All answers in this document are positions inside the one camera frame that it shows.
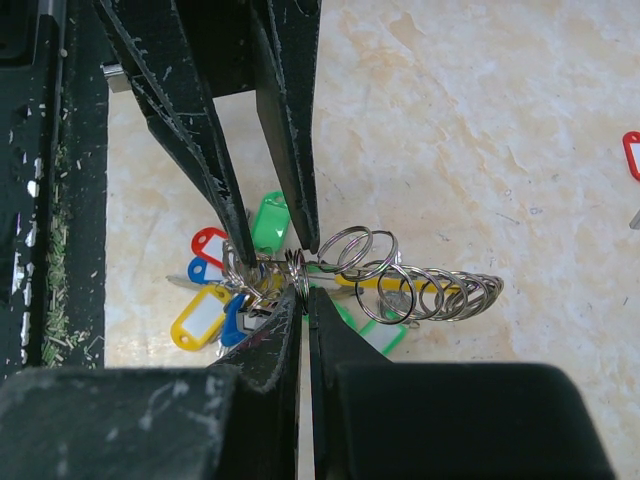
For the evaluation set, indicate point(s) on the key with red tag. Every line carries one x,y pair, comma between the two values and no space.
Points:
631,142

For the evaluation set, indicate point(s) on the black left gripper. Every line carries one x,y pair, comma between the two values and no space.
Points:
178,55

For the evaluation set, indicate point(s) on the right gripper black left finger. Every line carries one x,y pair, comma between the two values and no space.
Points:
235,419

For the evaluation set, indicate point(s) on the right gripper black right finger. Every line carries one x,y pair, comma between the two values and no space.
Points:
377,419

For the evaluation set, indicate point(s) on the large keyring with coloured tags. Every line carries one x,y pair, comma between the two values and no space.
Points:
375,293

